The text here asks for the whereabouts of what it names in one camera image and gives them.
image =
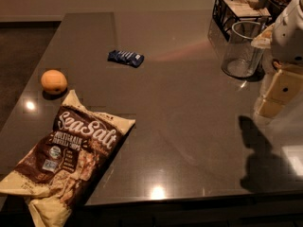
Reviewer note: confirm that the blue snack bar wrapper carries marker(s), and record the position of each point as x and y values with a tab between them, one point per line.
126	57

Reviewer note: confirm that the black wire basket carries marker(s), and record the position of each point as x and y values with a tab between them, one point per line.
228	12

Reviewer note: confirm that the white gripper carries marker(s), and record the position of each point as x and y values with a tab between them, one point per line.
288	43

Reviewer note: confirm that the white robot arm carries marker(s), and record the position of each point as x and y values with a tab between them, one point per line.
263	41

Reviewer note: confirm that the brown sea salt chip bag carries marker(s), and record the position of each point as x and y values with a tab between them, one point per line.
57	171

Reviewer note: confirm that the clear glass jar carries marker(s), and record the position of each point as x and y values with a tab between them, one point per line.
241	59

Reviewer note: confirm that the orange fruit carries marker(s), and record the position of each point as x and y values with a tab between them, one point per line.
54	82

